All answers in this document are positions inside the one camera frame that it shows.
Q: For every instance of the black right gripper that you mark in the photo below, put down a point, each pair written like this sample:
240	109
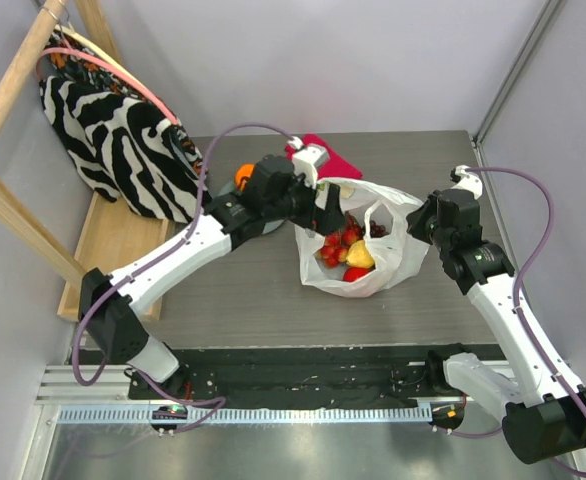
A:
419	223

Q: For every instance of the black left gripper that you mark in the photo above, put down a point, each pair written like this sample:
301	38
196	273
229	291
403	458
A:
325	220

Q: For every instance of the red yellow strawberry bunch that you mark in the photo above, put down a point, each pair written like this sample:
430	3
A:
337	245

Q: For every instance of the white lemon print plastic bag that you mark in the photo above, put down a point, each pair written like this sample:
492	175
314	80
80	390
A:
396	255

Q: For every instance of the dark purple grape bunch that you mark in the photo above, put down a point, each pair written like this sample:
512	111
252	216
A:
377	230

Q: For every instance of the red apple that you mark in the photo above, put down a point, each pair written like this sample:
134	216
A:
353	274

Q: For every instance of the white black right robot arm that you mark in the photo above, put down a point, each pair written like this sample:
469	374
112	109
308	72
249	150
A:
542	407

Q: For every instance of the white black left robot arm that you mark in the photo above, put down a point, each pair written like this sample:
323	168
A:
278	190

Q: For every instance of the folded red cloth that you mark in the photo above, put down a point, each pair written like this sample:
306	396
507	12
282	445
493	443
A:
336	166

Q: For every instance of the orange fruit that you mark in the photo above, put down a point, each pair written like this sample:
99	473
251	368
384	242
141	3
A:
243	175

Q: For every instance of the grey glass plate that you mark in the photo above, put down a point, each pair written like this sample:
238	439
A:
230	188

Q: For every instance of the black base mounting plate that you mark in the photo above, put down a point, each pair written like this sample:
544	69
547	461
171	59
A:
349	378

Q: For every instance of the zebra pattern black white garment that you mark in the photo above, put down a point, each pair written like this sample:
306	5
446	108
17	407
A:
125	148

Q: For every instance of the pink clothes hanger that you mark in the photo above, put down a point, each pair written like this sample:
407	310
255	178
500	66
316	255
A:
117	72

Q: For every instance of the camouflage orange black garment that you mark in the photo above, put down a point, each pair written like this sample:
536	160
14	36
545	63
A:
82	71

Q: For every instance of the cream clothes hanger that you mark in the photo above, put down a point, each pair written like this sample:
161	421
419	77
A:
77	37

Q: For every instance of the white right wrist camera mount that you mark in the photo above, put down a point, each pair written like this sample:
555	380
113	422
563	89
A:
464	178

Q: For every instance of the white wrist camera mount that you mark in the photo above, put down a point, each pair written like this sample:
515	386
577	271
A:
307	159
464	178

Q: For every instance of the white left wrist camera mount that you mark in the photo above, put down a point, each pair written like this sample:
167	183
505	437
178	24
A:
307	159

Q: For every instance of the aluminium corner frame profile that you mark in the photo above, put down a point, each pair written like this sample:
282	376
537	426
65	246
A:
542	25

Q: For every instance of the aluminium cable duct rail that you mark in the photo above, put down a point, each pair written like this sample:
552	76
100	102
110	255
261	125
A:
158	414

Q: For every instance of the wooden clothes rack frame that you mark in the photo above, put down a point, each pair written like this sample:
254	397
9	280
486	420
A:
35	168

